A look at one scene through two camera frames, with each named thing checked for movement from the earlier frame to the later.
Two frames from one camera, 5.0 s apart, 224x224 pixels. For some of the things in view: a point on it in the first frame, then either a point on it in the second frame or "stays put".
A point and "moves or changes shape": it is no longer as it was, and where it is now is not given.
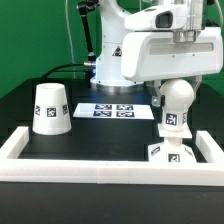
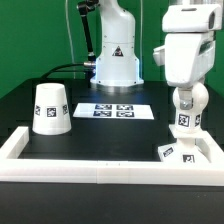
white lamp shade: [51, 112] stays put
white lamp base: [172, 150] moves or changes shape
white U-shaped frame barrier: [207, 170] stays put
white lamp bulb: [179, 96] to [188, 125]
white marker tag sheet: [114, 111] stays put
